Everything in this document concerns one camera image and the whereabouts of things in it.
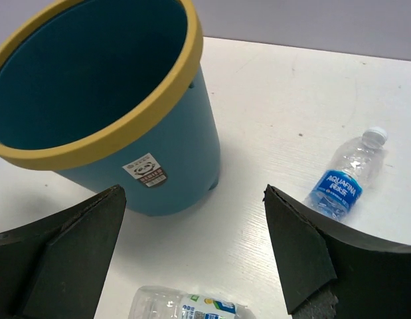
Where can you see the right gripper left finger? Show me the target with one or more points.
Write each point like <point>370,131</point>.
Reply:
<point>56,267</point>

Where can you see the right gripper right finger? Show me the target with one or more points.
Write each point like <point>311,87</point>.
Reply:
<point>329,270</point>

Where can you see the Aquafina clear water bottle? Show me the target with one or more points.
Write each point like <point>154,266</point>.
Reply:
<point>354,166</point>

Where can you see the teal bin with yellow rim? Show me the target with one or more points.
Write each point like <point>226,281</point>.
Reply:
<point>112,92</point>

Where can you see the clear bottle green white label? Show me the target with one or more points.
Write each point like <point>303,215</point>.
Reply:
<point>162,302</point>

